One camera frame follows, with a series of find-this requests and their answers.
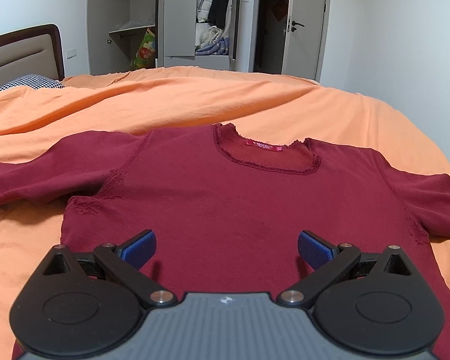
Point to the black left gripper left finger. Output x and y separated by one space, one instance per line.
108 276

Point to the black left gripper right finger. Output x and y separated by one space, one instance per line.
333 264

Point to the dark red long-sleeve shirt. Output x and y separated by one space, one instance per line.
227 211

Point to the pile of folded clothes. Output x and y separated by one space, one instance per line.
210 40

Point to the orange bed blanket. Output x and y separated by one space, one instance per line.
270 108

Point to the blue checkered pillow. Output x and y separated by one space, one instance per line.
33 81

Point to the colourful bag in wardrobe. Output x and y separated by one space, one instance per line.
146 54

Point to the brown beige bed headboard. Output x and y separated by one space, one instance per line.
34 50

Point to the grey open wardrobe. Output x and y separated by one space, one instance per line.
115 29

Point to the grey room door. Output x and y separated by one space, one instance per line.
303 38

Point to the white wall socket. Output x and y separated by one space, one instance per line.
71 53

